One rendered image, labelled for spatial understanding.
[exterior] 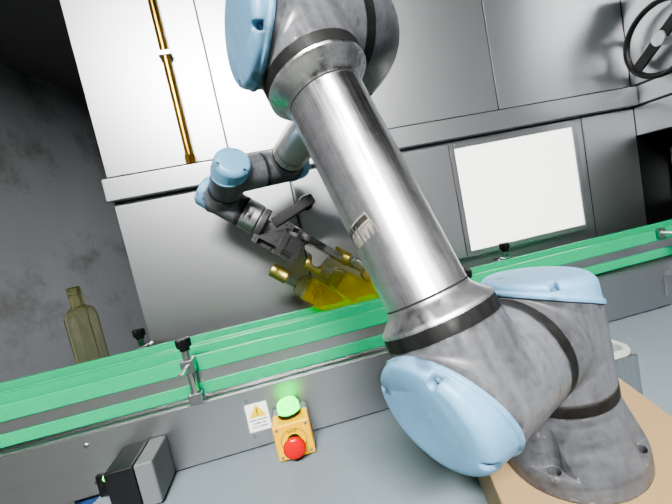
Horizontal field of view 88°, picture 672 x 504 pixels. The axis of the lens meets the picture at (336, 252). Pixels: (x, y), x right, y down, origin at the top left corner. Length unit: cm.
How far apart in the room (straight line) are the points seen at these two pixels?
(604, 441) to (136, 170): 106
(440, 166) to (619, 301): 60
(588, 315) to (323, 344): 50
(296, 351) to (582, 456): 50
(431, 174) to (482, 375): 83
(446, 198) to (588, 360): 75
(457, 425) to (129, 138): 100
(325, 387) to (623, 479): 49
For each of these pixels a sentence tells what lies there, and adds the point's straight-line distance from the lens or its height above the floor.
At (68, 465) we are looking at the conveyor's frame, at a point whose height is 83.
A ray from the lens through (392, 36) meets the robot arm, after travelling 49.
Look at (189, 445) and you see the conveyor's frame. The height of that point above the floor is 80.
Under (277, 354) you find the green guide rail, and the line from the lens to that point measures 76.
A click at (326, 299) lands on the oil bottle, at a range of 85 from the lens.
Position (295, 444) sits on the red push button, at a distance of 71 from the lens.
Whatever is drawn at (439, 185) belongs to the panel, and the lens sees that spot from 109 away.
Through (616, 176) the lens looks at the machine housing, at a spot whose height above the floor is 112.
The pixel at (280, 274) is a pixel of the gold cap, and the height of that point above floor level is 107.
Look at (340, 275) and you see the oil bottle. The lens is 85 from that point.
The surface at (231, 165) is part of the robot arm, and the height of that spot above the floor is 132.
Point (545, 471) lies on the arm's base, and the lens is 50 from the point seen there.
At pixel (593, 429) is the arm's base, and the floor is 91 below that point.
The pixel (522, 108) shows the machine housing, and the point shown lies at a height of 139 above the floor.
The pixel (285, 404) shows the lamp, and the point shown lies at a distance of 73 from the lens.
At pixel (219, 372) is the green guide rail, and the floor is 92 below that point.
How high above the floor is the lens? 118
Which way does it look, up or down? 5 degrees down
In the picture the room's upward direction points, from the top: 12 degrees counter-clockwise
